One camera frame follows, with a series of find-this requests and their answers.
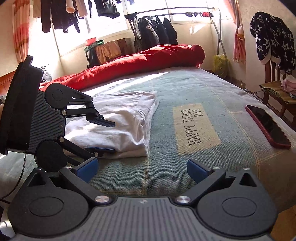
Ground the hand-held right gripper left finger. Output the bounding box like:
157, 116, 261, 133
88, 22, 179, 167
22, 158, 114, 207

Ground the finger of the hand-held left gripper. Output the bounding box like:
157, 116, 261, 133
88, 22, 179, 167
61, 89, 116, 128
58, 136, 116, 166

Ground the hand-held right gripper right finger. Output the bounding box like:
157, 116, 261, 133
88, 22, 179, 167
173, 159, 264, 207

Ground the white T-shirt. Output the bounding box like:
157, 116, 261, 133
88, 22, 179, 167
65, 91, 160, 159

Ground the metal clothes rack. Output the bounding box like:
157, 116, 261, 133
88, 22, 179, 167
125, 7, 228, 62

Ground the green plaid blanket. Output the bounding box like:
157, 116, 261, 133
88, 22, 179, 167
0, 67, 296, 214

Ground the wooden bed headboard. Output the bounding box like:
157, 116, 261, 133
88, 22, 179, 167
0, 71, 18, 93

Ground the black hanging bag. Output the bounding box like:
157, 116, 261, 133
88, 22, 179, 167
87, 49, 100, 69

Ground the red duvet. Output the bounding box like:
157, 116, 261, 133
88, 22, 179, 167
39, 44, 206, 91

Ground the green flat board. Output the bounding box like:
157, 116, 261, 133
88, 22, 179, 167
84, 40, 104, 52

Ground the brown wooden cabinet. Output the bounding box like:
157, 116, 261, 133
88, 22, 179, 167
117, 38, 133, 56

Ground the red-cased phone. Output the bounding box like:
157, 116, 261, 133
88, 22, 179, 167
245, 105, 292, 149

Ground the dark olive jacket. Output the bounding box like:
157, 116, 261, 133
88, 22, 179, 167
134, 17, 144, 52

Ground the pink striped curtain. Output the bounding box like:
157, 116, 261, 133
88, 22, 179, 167
225, 0, 246, 64
13, 0, 30, 63

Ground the black jacket with badge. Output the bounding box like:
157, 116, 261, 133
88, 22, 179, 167
139, 17, 160, 50

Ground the row of dark hanging laundry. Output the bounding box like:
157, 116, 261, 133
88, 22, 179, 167
32, 0, 136, 33

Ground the yellow plastic bag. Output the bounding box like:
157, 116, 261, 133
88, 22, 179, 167
213, 54, 229, 78

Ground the plain black jacket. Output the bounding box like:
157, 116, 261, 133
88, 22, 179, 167
153, 16, 178, 45

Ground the green chair cushion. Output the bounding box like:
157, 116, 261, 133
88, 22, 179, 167
259, 81, 296, 105

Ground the wooden chair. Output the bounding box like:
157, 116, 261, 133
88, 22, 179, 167
260, 59, 296, 121

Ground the pink cloth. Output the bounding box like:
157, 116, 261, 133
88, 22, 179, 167
280, 74, 296, 99

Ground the row of socks on rack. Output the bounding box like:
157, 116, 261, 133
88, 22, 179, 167
185, 11, 214, 18

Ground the dark star-print garment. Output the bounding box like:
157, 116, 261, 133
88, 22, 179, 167
250, 11, 296, 75

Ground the black cable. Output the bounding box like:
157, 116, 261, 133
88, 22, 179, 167
0, 151, 27, 204

